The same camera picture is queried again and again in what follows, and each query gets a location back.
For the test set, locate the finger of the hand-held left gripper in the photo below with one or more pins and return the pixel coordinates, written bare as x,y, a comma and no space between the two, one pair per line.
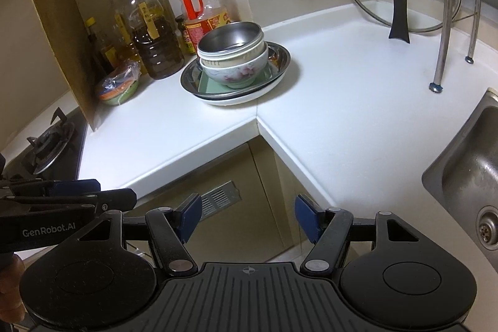
113,198
74,186

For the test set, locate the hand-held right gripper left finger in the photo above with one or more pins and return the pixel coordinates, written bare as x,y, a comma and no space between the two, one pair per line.
188,217

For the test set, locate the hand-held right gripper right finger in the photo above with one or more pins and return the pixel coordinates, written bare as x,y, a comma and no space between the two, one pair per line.
307,217

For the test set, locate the green square plate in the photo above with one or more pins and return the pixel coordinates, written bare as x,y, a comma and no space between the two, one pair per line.
206,85

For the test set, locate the white ceramic bowl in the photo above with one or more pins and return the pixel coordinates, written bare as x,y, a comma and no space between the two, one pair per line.
233,77

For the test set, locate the stainless steel plate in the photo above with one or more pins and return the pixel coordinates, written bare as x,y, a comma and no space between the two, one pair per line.
282,57

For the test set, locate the person's left hand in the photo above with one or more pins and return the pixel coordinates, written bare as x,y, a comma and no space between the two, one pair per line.
11,289

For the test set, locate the plain beige cabinet door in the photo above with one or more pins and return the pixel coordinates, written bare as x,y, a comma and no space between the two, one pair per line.
288,192

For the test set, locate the cabinet vent grille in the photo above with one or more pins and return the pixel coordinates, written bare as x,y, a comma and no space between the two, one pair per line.
218,198

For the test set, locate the black gas stove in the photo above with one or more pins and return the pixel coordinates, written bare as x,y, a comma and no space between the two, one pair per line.
46,149

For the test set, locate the beige cabinet door with vent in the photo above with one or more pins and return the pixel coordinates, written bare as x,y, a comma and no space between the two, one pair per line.
233,168

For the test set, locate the plastic-wrapped colourful bowl stack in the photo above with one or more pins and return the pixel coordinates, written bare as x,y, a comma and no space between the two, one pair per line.
116,91

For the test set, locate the dark sauce bottle yellow cap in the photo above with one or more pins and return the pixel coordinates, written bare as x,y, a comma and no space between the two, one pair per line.
97,52

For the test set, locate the light yellow oil bottle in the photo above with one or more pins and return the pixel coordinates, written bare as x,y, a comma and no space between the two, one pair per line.
118,40

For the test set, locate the dark oil bottle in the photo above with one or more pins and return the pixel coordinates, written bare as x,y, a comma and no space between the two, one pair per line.
157,52

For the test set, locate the wooden board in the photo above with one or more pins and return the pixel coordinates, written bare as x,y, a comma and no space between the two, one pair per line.
58,24

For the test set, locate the stainless steel sink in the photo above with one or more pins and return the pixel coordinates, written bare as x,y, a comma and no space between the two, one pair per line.
467,180

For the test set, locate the green label sauce jar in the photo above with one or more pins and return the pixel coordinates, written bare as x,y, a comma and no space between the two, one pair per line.
186,36

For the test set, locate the metal dish rack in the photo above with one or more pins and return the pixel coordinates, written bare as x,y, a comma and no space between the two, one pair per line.
443,44

